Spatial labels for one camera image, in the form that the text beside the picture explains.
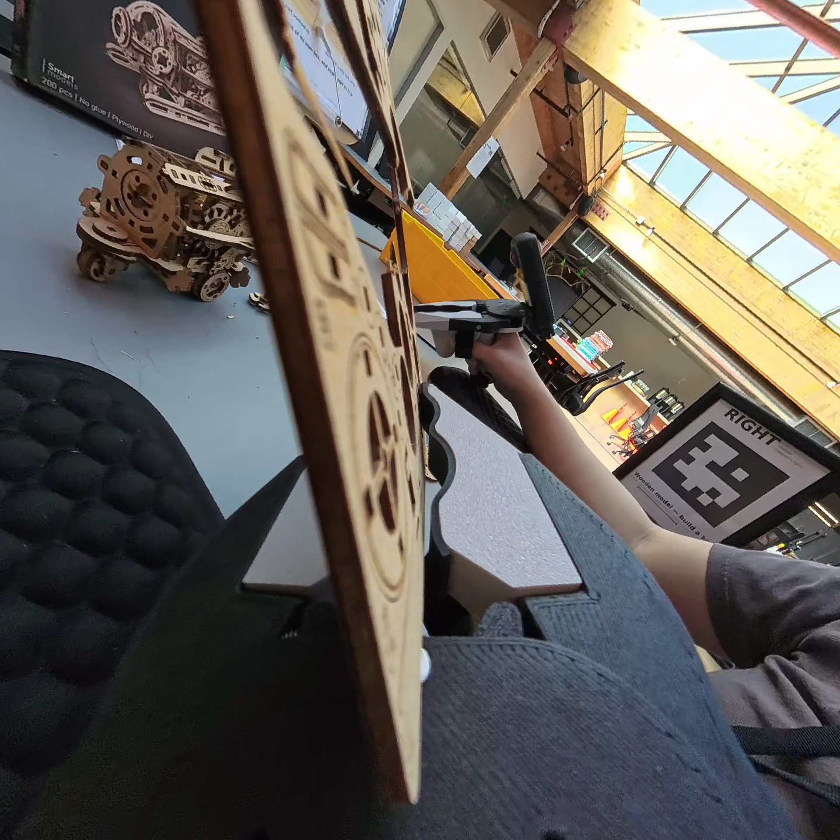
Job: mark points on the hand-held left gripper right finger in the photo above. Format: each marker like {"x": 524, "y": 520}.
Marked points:
{"x": 512, "y": 525}

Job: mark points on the black model kit box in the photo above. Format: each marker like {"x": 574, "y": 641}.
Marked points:
{"x": 65, "y": 39}

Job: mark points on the instruction poster board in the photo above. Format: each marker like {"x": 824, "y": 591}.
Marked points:
{"x": 308, "y": 65}

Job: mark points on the white paper notice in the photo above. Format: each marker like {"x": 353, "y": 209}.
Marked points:
{"x": 482, "y": 157}

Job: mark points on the laser-cut plywood parts sheet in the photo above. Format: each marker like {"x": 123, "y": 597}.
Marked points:
{"x": 295, "y": 216}

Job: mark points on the orange traffic cones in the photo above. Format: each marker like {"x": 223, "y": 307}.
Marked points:
{"x": 617, "y": 420}

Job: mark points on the stack of colourful packets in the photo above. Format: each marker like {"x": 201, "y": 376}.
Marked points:
{"x": 594, "y": 344}

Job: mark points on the wall air vent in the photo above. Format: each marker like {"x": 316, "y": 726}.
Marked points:
{"x": 590, "y": 246}

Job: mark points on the yellow plastic bin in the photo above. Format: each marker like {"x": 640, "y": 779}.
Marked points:
{"x": 433, "y": 262}

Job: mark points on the black office chairs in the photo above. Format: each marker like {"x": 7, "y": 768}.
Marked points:
{"x": 590, "y": 394}

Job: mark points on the wooden submarine model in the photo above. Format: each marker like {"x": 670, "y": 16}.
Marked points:
{"x": 144, "y": 203}

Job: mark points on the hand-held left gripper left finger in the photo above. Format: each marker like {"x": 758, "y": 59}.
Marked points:
{"x": 289, "y": 551}

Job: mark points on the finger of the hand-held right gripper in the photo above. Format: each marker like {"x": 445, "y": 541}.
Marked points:
{"x": 446, "y": 320}

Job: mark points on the black framed marker sign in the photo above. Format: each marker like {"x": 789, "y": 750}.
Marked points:
{"x": 722, "y": 472}

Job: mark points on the silver air duct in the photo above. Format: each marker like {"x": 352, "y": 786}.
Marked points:
{"x": 656, "y": 295}

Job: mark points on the person's right forearm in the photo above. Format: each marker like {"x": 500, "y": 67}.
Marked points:
{"x": 590, "y": 472}

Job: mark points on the stack of white boxes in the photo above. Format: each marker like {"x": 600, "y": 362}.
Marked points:
{"x": 453, "y": 223}

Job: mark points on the person's right hand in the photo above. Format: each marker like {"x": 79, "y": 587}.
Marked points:
{"x": 508, "y": 364}

